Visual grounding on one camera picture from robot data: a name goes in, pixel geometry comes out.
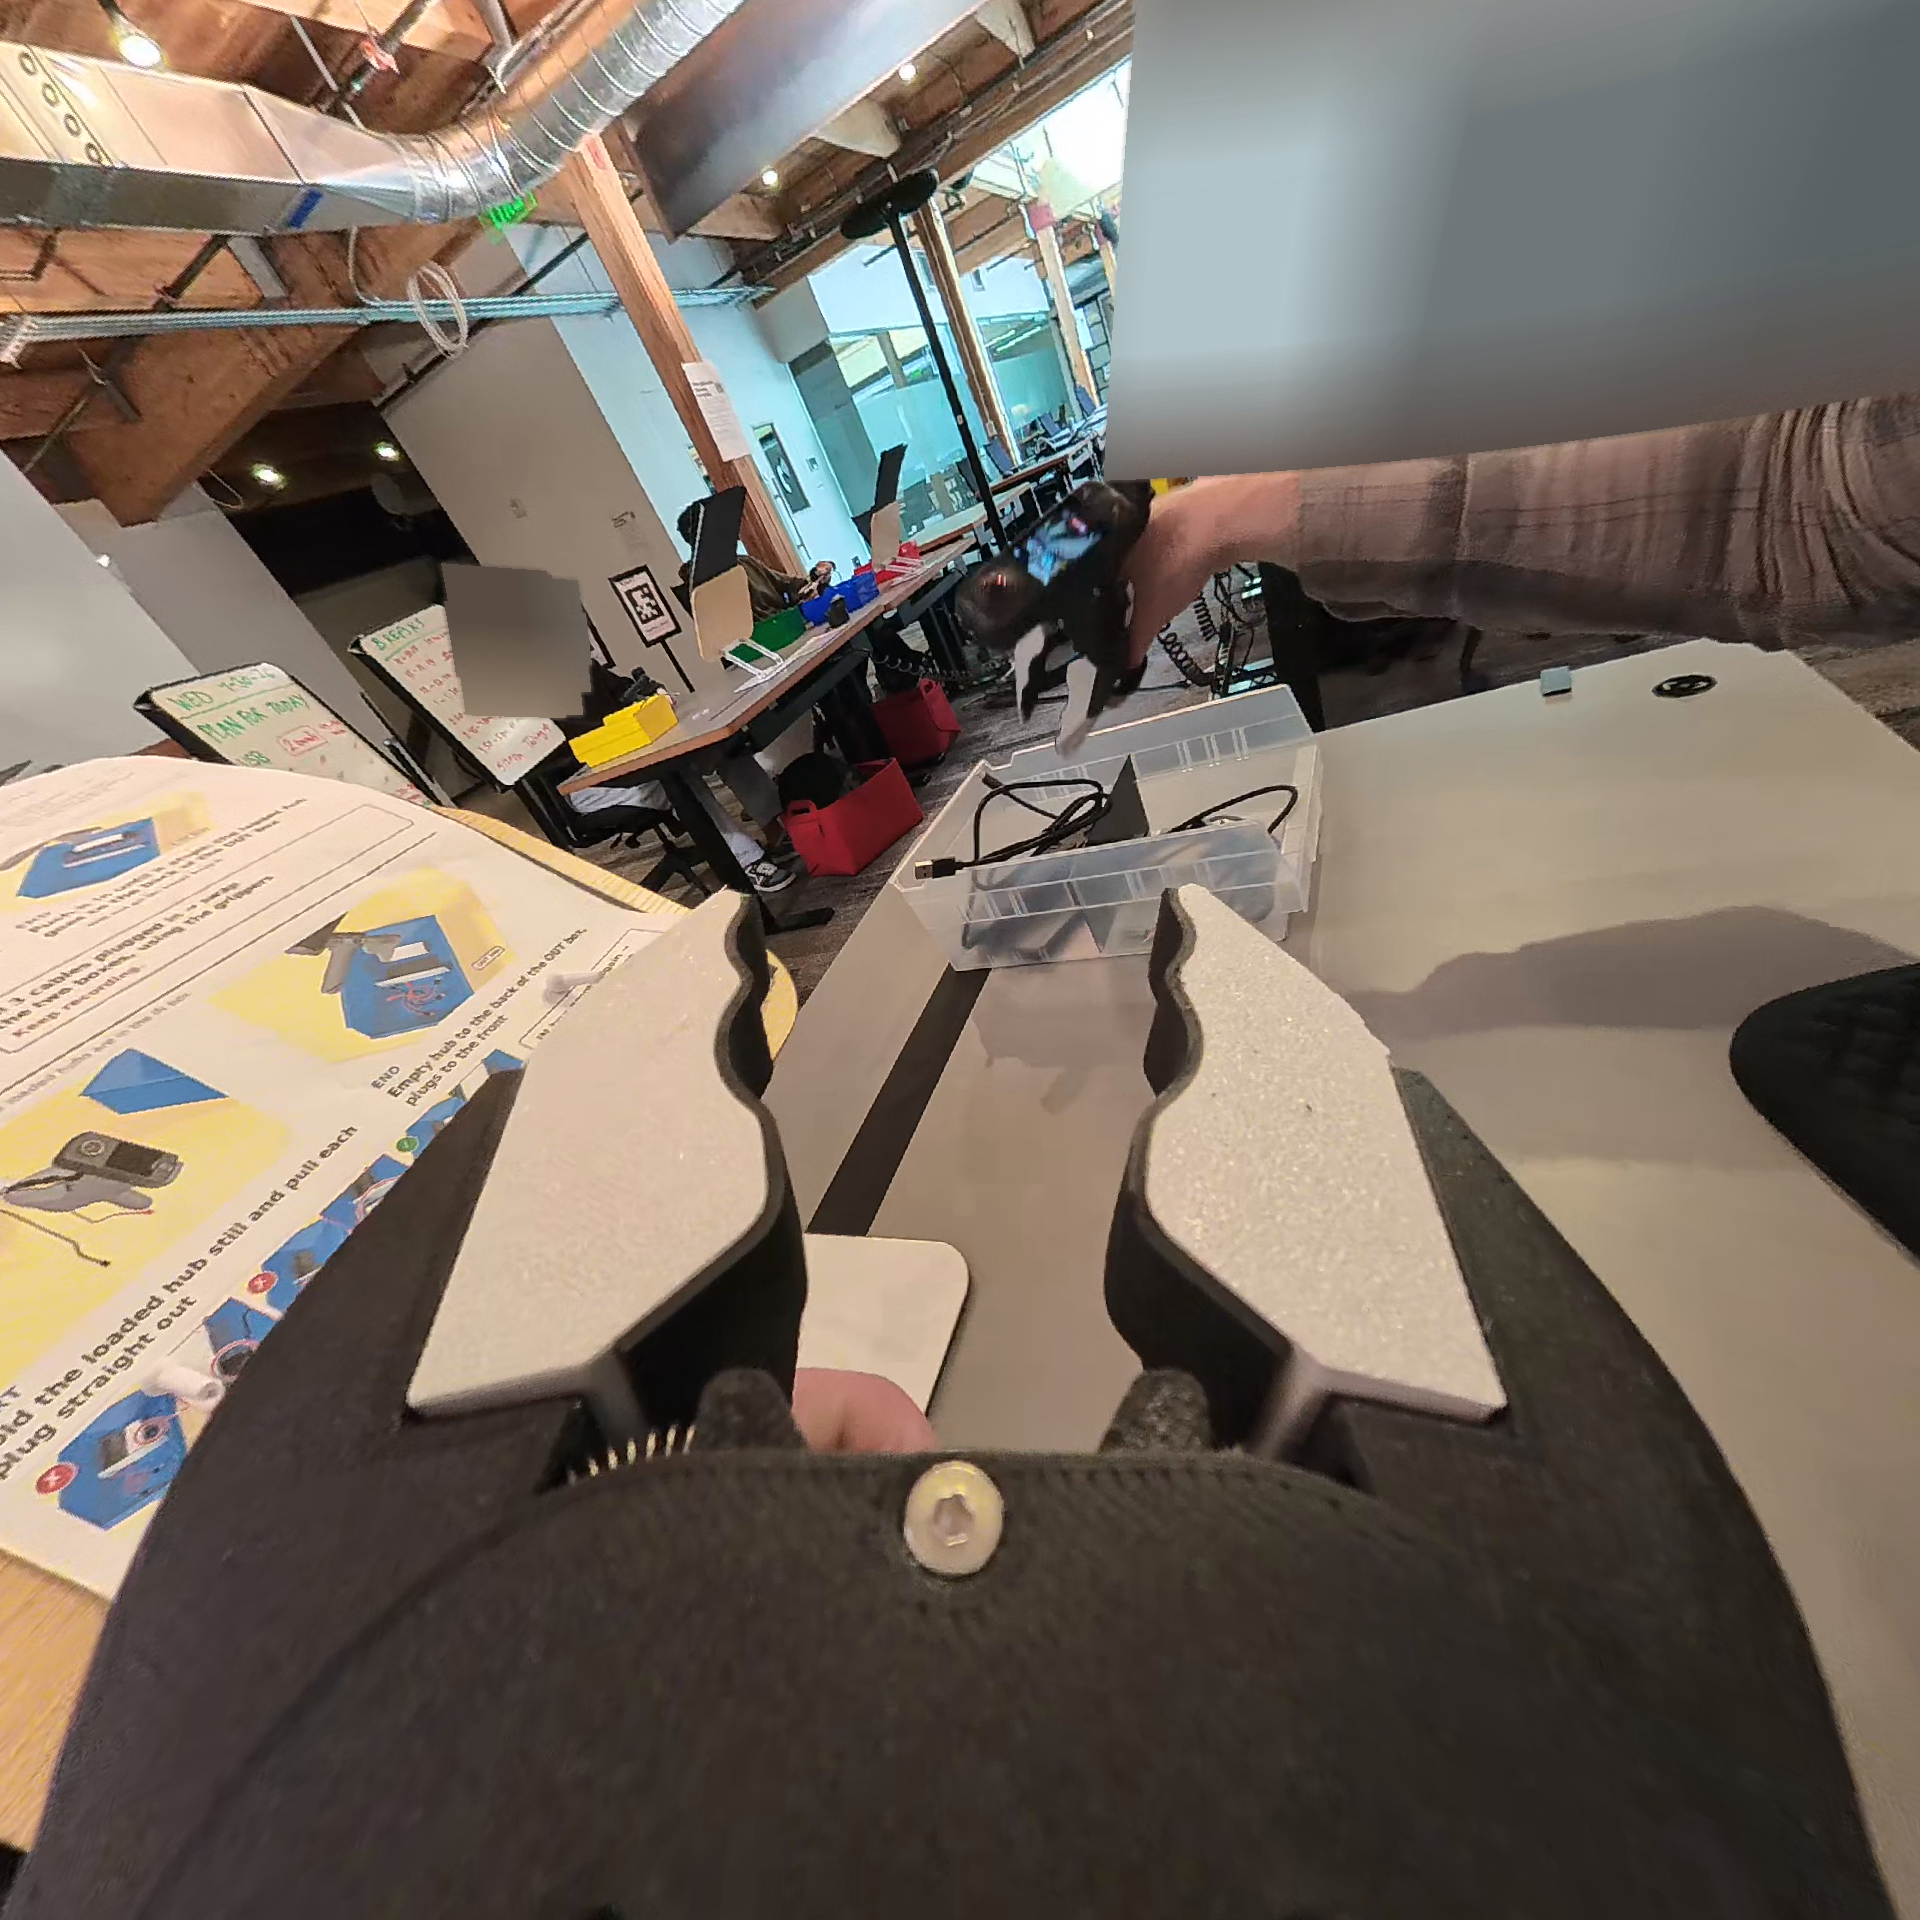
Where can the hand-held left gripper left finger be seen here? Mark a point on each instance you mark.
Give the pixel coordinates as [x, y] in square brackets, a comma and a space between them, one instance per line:
[602, 1200]

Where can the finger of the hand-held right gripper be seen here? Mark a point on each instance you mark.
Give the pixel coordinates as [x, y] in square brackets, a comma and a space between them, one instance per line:
[1076, 709]
[1026, 676]

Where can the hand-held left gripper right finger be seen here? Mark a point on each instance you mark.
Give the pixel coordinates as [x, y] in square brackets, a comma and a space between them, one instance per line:
[1321, 1230]

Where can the clear plastic bin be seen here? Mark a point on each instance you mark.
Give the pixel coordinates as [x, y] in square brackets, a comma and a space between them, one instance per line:
[1201, 738]

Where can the person's right forearm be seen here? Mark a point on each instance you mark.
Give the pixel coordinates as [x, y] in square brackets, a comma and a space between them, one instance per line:
[1622, 527]

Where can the person's right hand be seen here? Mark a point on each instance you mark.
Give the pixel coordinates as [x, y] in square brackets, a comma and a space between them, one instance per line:
[1216, 536]

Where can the red plastic bin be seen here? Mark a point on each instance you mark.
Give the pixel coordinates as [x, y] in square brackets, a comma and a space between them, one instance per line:
[855, 819]

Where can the wooden work table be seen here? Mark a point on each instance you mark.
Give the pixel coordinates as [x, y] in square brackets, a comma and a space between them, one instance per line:
[750, 684]

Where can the yellow plastic bin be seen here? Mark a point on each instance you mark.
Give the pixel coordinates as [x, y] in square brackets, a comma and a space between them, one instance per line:
[624, 731]

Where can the printed instruction sheet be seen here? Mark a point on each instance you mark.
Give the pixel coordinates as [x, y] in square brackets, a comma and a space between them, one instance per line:
[180, 962]

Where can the wooden column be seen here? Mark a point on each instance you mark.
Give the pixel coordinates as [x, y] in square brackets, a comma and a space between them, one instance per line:
[646, 301]

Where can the black wrist rest pad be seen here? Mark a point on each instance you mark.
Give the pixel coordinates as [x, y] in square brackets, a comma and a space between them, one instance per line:
[1844, 1095]

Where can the white easel board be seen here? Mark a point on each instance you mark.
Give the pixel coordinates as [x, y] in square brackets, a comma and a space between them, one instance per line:
[256, 720]
[406, 676]

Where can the instruction sheet on stand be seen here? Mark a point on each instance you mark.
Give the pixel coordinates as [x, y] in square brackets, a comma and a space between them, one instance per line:
[38, 1710]

